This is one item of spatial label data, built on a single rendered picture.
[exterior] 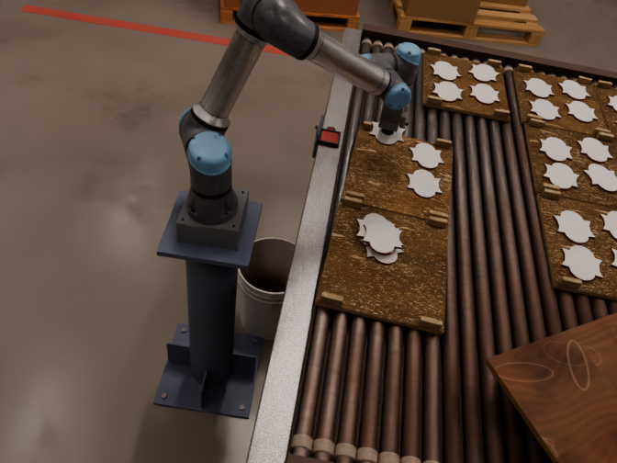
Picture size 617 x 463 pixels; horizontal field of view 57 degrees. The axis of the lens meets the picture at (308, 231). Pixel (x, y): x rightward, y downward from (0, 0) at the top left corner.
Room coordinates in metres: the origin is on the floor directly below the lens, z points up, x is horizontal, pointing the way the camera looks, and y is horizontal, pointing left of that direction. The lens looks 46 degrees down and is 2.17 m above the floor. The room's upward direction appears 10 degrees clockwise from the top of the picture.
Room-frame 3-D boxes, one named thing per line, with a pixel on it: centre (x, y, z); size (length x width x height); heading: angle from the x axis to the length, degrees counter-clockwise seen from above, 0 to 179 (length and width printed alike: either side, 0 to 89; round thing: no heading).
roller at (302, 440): (1.49, -0.09, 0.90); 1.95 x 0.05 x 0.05; 179
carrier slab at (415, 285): (1.12, -0.24, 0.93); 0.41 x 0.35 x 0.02; 176
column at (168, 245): (1.19, 0.29, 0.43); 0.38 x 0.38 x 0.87; 2
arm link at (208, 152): (1.20, 0.30, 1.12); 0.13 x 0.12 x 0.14; 25
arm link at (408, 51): (1.58, -0.19, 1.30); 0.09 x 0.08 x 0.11; 115
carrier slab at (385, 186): (1.54, -0.27, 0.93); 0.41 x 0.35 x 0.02; 176
